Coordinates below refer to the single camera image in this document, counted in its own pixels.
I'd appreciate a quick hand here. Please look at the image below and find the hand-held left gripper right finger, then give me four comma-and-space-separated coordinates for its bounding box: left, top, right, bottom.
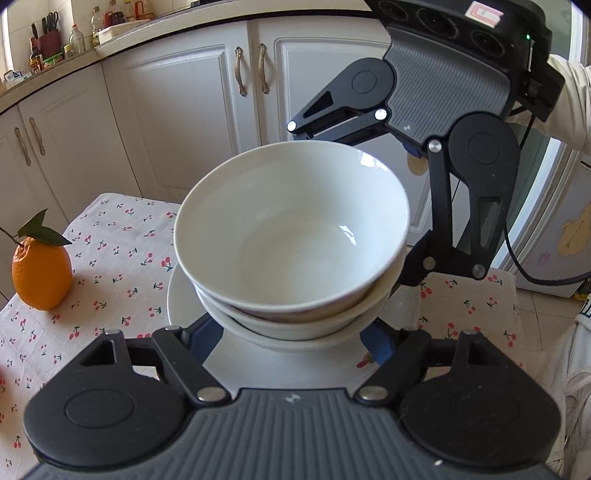
353, 318, 500, 408

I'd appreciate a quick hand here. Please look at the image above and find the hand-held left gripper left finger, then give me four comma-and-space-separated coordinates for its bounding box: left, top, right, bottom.
78, 314, 232, 406

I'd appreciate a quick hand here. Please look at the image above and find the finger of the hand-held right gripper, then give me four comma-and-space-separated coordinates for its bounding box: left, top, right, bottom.
397, 138, 507, 289
287, 76, 391, 147

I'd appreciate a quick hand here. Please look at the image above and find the white fruit print plate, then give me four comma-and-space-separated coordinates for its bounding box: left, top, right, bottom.
167, 258, 419, 393

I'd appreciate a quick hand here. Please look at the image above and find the white ceramic bowl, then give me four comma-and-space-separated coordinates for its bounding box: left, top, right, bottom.
174, 141, 411, 322
222, 314, 386, 355
195, 247, 408, 341

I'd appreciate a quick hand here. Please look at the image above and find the person's right forearm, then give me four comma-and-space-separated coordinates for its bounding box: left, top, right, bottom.
508, 54, 591, 160

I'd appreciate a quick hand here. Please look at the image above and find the white cherry print tablecloth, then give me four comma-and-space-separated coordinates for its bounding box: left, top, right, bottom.
0, 193, 195, 462

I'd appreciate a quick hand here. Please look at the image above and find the white refrigerator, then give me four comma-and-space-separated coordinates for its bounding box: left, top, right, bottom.
503, 134, 591, 296

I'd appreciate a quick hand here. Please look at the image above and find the white kitchen cabinet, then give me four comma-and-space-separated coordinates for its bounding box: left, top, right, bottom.
0, 18, 437, 296

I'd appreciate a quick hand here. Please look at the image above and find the orange with green leaf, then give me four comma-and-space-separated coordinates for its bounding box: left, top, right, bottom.
0, 209, 74, 311

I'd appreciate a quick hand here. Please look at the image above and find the person's white clothing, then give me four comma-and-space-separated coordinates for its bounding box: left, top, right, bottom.
549, 300, 591, 480

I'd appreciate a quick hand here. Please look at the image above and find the white tray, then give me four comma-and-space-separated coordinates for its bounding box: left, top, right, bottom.
98, 25, 139, 47

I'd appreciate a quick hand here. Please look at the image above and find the cooking oil bottle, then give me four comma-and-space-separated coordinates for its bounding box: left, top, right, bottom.
91, 6, 105, 47

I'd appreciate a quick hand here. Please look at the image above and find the clear plastic bottle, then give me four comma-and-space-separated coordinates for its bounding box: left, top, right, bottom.
69, 24, 88, 57

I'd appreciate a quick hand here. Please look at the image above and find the red knife block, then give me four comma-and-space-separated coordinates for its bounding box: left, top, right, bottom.
32, 11, 62, 58

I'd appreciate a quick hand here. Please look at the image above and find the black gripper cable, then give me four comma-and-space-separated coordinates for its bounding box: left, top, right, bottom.
502, 104, 591, 288

